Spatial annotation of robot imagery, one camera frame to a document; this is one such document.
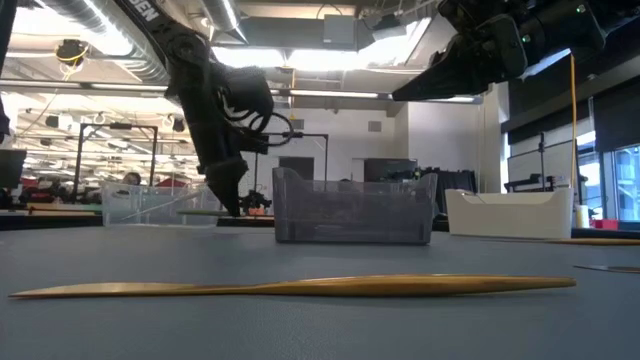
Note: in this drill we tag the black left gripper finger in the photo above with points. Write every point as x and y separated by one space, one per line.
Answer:
227 190

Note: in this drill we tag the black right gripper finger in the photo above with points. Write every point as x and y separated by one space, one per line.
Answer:
445 75

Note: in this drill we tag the orange knife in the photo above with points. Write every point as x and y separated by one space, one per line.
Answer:
350 286

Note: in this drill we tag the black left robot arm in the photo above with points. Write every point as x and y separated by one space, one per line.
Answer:
190 60

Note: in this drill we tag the black background robot arm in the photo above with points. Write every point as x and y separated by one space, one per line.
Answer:
256 202

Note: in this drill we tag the clear plastic bin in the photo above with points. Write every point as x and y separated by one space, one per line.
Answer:
150 200

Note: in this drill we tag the person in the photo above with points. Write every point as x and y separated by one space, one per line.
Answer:
132 178

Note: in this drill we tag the black draped equipment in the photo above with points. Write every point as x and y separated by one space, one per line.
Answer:
455 180

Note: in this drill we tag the grey ceiling box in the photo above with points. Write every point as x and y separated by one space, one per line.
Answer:
340 30

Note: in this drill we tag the long ceiling light strip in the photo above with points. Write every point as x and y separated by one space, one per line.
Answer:
325 93

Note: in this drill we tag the smoky dark plastic bin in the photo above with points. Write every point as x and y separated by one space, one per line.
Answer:
350 220

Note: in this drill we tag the grey table mat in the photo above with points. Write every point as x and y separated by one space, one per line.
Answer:
200 325

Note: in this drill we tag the black stand with equipment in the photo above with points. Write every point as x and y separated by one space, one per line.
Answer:
530 184

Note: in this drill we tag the black window blind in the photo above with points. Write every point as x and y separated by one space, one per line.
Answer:
617 120

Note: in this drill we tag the white plastic bin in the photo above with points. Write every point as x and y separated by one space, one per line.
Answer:
510 215

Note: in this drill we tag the window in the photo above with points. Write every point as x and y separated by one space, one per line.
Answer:
625 185

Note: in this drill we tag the white cylinder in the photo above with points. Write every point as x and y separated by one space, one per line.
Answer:
582 216

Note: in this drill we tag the black monitor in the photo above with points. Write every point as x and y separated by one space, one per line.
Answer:
12 170

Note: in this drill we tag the red box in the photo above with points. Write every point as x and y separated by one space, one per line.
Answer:
605 224

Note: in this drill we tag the grey wall vent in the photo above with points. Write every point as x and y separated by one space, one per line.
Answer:
375 126

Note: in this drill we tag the black rig frame with camera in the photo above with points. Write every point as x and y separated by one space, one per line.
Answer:
326 160

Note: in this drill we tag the black wall screen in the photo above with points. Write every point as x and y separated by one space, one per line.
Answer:
390 169

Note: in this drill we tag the wide black rig frame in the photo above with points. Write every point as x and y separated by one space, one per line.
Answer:
79 165

